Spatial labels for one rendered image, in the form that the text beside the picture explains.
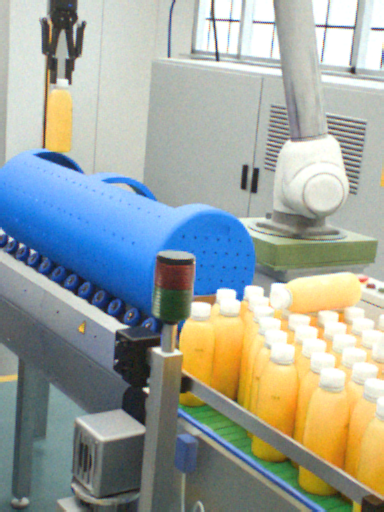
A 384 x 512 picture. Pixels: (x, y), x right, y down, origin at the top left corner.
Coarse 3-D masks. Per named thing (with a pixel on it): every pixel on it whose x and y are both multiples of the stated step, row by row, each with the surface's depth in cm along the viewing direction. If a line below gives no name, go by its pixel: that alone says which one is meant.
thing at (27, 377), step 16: (32, 384) 298; (32, 400) 299; (16, 416) 302; (32, 416) 301; (16, 432) 303; (32, 432) 302; (16, 448) 303; (16, 464) 304; (16, 480) 305; (16, 496) 306
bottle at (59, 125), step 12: (60, 96) 249; (48, 108) 251; (60, 108) 250; (72, 108) 252; (48, 120) 252; (60, 120) 250; (72, 120) 253; (48, 132) 252; (60, 132) 251; (48, 144) 253; (60, 144) 252
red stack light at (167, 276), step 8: (160, 264) 140; (168, 264) 139; (192, 264) 141; (160, 272) 140; (168, 272) 139; (176, 272) 139; (184, 272) 140; (192, 272) 141; (160, 280) 140; (168, 280) 140; (176, 280) 140; (184, 280) 140; (192, 280) 141; (168, 288) 140; (176, 288) 140; (184, 288) 140
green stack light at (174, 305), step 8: (160, 288) 141; (192, 288) 143; (152, 296) 143; (160, 296) 141; (168, 296) 140; (176, 296) 140; (184, 296) 141; (152, 304) 143; (160, 304) 141; (168, 304) 141; (176, 304) 141; (184, 304) 141; (152, 312) 143; (160, 312) 141; (168, 312) 141; (176, 312) 141; (184, 312) 142; (176, 320) 141
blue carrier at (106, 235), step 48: (0, 192) 254; (48, 192) 233; (96, 192) 219; (144, 192) 233; (48, 240) 231; (96, 240) 209; (144, 240) 194; (192, 240) 194; (240, 240) 202; (144, 288) 193; (240, 288) 205
